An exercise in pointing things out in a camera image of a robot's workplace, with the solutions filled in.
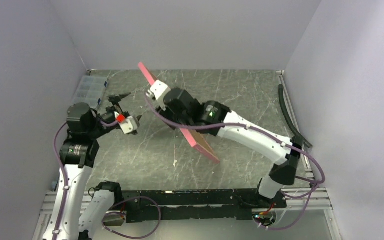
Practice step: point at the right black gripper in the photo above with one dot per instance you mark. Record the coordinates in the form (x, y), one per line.
(167, 113)

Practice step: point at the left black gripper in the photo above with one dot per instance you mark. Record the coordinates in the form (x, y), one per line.
(114, 99)

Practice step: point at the wooden picture frame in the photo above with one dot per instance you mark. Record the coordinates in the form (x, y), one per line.
(186, 132)

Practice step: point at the brown frame backing board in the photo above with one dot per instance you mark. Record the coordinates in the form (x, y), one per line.
(200, 142)

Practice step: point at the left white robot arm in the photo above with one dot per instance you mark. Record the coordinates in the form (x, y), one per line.
(76, 159)

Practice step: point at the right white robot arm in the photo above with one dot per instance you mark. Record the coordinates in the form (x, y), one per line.
(218, 120)

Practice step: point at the clear plastic organizer box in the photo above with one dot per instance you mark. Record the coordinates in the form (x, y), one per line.
(91, 91)

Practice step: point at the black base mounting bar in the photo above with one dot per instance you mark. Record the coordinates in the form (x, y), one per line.
(152, 205)

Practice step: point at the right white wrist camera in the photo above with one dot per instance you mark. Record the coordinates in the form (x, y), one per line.
(157, 92)

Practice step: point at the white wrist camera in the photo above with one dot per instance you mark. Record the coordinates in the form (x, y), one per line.
(157, 92)
(129, 125)

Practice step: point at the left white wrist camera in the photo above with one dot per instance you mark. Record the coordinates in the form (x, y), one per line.
(129, 125)

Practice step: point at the aluminium rail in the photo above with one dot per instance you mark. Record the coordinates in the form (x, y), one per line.
(319, 200)

